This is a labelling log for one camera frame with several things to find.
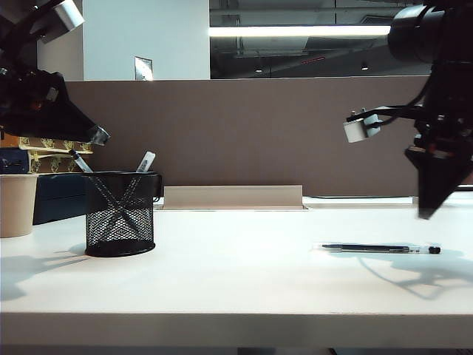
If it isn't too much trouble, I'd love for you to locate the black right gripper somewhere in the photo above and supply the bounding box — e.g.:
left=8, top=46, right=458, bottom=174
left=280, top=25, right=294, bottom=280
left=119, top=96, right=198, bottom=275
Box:
left=404, top=109, right=473, bottom=221

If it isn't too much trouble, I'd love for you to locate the silver wall plate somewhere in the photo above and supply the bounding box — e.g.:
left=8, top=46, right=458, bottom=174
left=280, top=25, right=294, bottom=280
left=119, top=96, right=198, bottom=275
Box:
left=134, top=55, right=154, bottom=81

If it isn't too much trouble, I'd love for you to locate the beige paper cup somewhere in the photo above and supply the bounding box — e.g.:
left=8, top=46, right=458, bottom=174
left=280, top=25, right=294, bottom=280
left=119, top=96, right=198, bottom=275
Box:
left=0, top=174, right=38, bottom=239

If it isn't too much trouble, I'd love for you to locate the black gel pen clear cap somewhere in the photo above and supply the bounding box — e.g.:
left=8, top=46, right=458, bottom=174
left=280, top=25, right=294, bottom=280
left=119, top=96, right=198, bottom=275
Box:
left=313, top=242, right=442, bottom=255

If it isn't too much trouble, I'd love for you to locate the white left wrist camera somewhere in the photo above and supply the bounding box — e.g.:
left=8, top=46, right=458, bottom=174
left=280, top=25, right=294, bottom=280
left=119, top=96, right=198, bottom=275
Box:
left=51, top=0, right=85, bottom=33

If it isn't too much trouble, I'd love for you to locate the clear pen with clear cap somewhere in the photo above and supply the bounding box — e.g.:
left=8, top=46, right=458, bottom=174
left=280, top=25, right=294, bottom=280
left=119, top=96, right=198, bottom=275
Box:
left=99, top=151, right=156, bottom=241

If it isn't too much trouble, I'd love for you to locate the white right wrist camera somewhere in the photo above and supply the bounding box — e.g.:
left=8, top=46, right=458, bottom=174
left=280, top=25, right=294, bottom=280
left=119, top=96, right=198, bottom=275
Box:
left=343, top=112, right=384, bottom=144

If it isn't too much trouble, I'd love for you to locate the dark navy box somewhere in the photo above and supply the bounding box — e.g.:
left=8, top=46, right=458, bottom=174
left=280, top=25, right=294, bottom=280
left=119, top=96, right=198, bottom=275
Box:
left=33, top=172, right=89, bottom=226

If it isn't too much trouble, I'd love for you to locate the black mesh pen holder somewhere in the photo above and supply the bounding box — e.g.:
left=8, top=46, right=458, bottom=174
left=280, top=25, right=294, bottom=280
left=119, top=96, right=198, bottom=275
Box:
left=84, top=170, right=163, bottom=258

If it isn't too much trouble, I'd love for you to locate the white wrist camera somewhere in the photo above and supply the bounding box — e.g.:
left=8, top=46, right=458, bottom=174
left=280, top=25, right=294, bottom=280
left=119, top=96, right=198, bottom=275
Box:
left=51, top=0, right=85, bottom=33
left=343, top=112, right=384, bottom=144

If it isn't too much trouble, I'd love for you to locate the blue box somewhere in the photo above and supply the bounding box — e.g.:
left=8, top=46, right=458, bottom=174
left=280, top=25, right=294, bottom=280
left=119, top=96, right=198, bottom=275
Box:
left=0, top=146, right=30, bottom=175

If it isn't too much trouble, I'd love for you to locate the clear pen black end plug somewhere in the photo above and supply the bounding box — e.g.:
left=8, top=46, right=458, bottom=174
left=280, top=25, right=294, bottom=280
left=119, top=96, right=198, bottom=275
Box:
left=69, top=149, right=145, bottom=237

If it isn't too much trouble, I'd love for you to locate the small yellow cartoon print box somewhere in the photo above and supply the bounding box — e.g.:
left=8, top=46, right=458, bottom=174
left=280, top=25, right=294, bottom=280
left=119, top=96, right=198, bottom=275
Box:
left=29, top=149, right=93, bottom=174

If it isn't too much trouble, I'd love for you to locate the brown desk divider panel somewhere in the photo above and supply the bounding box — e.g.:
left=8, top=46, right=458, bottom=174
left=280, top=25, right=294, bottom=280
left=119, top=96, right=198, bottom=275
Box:
left=62, top=75, right=432, bottom=198

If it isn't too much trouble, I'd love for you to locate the long ceiling light strip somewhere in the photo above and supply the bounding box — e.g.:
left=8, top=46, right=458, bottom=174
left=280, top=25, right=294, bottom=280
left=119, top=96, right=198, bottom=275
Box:
left=209, top=24, right=392, bottom=38

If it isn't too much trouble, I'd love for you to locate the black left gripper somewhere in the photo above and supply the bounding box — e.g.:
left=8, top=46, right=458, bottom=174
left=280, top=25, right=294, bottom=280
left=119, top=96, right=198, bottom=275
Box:
left=0, top=68, right=111, bottom=145

